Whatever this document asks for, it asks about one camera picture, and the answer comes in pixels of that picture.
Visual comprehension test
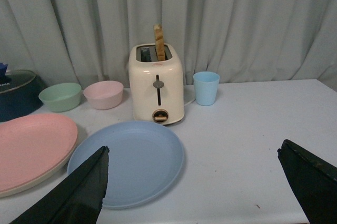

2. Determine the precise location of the pink plate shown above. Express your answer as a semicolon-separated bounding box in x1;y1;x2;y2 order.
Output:
1;114;78;197

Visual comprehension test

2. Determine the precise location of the blue plate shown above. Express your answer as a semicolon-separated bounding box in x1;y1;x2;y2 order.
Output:
67;121;185;209

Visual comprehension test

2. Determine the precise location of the grey curtain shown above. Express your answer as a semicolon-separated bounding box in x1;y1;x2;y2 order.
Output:
1;0;336;89

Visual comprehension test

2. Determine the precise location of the dark blue saucepan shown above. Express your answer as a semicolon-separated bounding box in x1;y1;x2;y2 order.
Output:
1;75;44;122

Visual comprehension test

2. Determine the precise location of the green bowl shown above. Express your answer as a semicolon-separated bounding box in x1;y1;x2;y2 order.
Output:
38;83;82;113

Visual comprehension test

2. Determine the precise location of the toast slice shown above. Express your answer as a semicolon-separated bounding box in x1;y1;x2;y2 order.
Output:
154;24;165;61

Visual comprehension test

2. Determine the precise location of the glass pot lid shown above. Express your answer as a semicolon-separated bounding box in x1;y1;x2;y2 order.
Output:
1;63;36;94

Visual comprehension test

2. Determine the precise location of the cream toaster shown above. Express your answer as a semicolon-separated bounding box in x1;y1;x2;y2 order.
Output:
128;44;185;125

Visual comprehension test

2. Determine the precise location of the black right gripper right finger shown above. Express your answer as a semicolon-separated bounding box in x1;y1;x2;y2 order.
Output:
277;139;336;223

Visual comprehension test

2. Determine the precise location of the pink bowl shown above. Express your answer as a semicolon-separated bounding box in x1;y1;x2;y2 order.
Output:
83;80;124;110

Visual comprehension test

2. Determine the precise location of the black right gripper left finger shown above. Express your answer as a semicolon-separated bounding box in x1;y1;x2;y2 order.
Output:
12;146;109;223

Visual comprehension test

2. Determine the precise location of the beige plate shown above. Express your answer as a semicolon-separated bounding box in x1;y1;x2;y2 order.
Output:
1;135;77;198

